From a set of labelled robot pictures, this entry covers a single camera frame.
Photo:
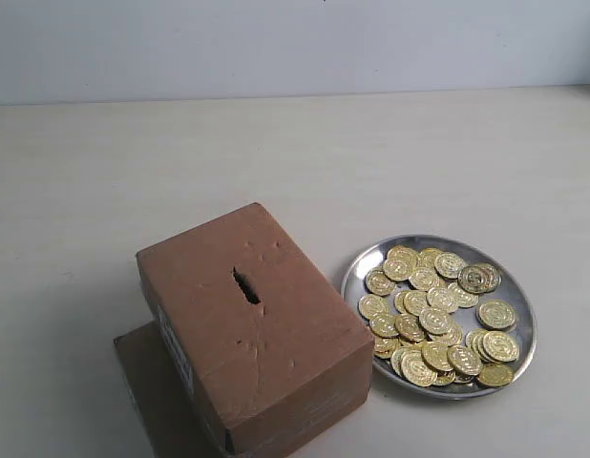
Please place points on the gold coin right isolated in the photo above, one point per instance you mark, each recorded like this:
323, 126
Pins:
497, 314

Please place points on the gold coin dark top right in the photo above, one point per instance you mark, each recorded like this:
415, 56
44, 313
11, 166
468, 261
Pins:
474, 279

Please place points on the brown cardboard box with slot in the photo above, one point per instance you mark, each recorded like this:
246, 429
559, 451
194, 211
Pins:
251, 351

